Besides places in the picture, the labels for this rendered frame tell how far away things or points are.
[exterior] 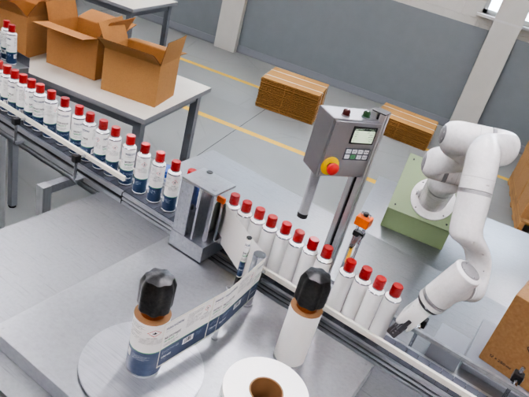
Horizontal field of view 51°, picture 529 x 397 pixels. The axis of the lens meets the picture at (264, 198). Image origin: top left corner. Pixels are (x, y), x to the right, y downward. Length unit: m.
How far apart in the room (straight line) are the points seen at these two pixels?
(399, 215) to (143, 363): 1.42
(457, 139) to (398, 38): 5.33
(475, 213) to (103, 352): 1.03
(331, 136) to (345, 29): 5.56
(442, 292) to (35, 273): 1.18
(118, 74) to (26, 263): 1.63
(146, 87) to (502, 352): 2.21
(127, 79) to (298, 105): 2.84
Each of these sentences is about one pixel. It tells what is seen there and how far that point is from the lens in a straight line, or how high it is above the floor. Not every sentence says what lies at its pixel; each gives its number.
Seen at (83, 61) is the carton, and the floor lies 0.87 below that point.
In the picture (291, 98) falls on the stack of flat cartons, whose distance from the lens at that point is 5.73.
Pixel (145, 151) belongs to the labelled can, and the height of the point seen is 1.06.
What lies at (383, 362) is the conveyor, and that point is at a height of 0.86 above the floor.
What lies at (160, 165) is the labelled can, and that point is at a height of 1.04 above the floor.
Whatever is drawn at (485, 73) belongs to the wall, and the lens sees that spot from 6.90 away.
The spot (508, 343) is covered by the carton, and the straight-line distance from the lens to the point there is 1.92.
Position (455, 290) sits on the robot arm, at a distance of 1.57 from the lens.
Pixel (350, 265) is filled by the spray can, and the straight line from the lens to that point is 1.68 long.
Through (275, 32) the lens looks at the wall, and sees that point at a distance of 7.38.
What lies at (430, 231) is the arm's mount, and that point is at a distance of 2.47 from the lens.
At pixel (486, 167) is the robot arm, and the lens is 1.58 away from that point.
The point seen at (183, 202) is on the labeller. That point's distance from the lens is 1.78.
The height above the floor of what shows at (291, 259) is 0.99.
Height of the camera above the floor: 1.98
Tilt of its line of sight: 29 degrees down
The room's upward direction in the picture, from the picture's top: 16 degrees clockwise
